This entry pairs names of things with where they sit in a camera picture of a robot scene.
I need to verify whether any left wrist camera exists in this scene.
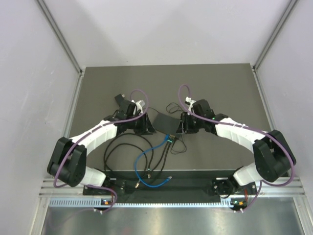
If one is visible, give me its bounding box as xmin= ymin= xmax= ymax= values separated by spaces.
xmin=118 ymin=99 xmax=144 ymax=119

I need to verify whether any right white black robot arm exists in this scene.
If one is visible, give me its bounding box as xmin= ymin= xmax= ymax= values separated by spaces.
xmin=177 ymin=112 xmax=296 ymax=194

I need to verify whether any left aluminium frame post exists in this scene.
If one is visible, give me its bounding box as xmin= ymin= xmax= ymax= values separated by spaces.
xmin=36 ymin=0 xmax=85 ymax=76

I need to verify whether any black network switch box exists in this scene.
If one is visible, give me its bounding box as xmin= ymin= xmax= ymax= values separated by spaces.
xmin=153 ymin=113 xmax=180 ymax=135

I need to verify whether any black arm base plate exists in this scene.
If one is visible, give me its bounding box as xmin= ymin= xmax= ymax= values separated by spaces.
xmin=82 ymin=171 xmax=259 ymax=196

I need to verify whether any aluminium frame post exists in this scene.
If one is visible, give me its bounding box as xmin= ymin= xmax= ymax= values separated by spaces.
xmin=36 ymin=0 xmax=85 ymax=76
xmin=251 ymin=0 xmax=300 ymax=73

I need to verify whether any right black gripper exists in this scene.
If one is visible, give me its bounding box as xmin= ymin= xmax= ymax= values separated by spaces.
xmin=176 ymin=112 xmax=205 ymax=134

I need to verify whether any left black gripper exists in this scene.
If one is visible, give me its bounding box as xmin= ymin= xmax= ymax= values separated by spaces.
xmin=127 ymin=112 xmax=157 ymax=136

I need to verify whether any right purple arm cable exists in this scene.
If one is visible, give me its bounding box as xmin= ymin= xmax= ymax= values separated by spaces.
xmin=178 ymin=84 xmax=296 ymax=213

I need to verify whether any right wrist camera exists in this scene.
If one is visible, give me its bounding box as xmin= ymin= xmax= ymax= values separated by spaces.
xmin=193 ymin=99 xmax=214 ymax=117

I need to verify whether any blue ethernet cable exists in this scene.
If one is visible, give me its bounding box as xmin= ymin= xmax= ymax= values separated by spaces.
xmin=134 ymin=138 xmax=173 ymax=188

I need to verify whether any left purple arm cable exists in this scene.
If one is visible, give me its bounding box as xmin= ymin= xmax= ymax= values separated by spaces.
xmin=48 ymin=89 xmax=150 ymax=231

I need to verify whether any grey slotted cable duct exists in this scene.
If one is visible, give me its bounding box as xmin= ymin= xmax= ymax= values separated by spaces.
xmin=49 ymin=198 xmax=244 ymax=208

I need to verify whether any right aluminium frame post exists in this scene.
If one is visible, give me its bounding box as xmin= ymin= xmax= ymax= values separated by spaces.
xmin=251 ymin=0 xmax=300 ymax=73

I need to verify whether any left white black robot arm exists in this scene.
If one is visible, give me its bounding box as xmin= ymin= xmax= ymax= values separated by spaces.
xmin=47 ymin=113 xmax=156 ymax=194

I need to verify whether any black power adapter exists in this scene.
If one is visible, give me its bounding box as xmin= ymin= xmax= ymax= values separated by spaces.
xmin=114 ymin=94 xmax=125 ymax=106

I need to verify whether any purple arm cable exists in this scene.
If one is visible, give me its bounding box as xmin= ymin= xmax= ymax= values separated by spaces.
xmin=178 ymin=84 xmax=296 ymax=213
xmin=48 ymin=89 xmax=150 ymax=231

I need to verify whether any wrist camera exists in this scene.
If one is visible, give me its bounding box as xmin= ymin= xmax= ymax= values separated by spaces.
xmin=118 ymin=99 xmax=144 ymax=119
xmin=193 ymin=99 xmax=214 ymax=117

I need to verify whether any front aluminium frame rail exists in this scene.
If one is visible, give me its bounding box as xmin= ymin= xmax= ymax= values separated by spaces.
xmin=39 ymin=177 xmax=305 ymax=197

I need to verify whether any black ethernet cable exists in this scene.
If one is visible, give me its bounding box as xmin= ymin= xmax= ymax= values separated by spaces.
xmin=107 ymin=139 xmax=174 ymax=178
xmin=104 ymin=134 xmax=169 ymax=190

